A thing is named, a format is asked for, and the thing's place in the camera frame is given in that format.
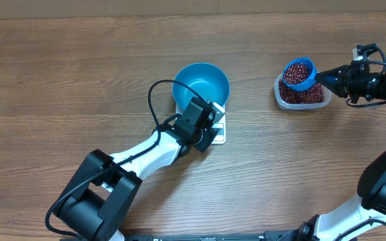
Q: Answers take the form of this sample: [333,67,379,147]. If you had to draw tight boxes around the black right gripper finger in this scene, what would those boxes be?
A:
[314,65,350,82]
[318,80,348,98]

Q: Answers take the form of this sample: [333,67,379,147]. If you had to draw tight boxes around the blue plastic measuring scoop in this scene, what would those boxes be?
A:
[282,57,318,92]

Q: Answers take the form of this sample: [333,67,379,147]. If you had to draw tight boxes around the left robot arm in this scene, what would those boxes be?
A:
[45,97,225,241]

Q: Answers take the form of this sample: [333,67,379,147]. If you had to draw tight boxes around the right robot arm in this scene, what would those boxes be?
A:
[281,44,386,241]

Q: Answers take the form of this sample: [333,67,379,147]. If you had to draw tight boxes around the white digital kitchen scale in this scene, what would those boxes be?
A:
[174,103,227,145]

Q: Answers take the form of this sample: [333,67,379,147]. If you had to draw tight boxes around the red beans in scoop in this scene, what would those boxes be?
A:
[283,62,310,85]

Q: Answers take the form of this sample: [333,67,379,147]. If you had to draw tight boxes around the blue metal bowl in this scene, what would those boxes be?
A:
[172,63,231,112]

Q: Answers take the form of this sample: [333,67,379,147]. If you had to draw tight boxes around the clear plastic food container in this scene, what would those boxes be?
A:
[273,72,332,111]

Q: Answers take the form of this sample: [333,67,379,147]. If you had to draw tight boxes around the red beans in container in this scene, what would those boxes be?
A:
[278,80,324,104]

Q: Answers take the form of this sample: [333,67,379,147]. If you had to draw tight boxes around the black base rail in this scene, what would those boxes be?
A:
[112,230,358,241]

